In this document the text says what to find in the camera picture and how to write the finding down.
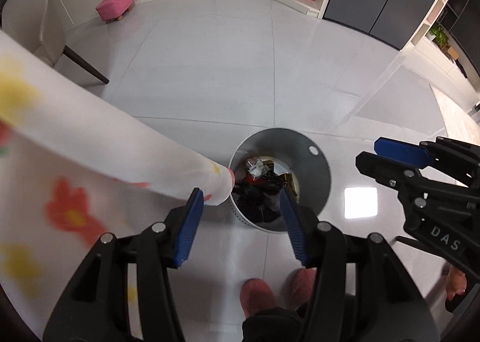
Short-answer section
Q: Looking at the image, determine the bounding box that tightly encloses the pink slipper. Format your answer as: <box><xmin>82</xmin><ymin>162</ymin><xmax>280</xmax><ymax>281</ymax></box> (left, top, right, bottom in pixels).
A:
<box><xmin>289</xmin><ymin>268</ymin><xmax>317</xmax><ymax>310</ymax></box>
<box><xmin>239</xmin><ymin>279</ymin><xmax>277</xmax><ymax>318</ymax></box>

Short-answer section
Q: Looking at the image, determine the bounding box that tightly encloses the pink slipper right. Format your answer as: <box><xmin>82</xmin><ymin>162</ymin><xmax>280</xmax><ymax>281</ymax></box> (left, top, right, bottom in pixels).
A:
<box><xmin>289</xmin><ymin>268</ymin><xmax>317</xmax><ymax>310</ymax></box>

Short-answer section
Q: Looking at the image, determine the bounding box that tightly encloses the grey chair right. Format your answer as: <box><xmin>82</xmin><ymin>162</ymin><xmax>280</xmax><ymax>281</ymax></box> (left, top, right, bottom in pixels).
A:
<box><xmin>1</xmin><ymin>0</ymin><xmax>109</xmax><ymax>85</ymax></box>

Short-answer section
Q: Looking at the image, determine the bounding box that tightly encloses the person right hand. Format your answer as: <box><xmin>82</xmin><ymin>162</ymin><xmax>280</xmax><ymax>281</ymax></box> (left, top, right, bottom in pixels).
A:
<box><xmin>446</xmin><ymin>265</ymin><xmax>467</xmax><ymax>302</ymax></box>

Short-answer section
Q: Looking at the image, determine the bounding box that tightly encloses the metal trash bin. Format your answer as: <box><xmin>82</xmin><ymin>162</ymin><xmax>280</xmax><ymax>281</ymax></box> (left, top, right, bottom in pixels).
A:
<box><xmin>229</xmin><ymin>128</ymin><xmax>332</xmax><ymax>233</ymax></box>

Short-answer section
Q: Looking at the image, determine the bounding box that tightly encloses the pink stool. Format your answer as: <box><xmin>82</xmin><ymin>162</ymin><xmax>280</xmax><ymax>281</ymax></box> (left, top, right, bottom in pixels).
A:
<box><xmin>95</xmin><ymin>0</ymin><xmax>134</xmax><ymax>23</ymax></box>

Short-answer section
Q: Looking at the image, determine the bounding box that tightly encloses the strawberry flower tablecloth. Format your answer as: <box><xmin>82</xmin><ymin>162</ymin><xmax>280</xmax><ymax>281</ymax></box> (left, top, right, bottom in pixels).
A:
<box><xmin>1</xmin><ymin>34</ymin><xmax>233</xmax><ymax>336</ymax></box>

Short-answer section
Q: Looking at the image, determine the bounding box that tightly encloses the pink slipper left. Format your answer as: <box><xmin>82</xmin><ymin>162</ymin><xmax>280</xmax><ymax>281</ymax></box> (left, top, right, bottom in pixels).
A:
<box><xmin>239</xmin><ymin>279</ymin><xmax>277</xmax><ymax>318</ymax></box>

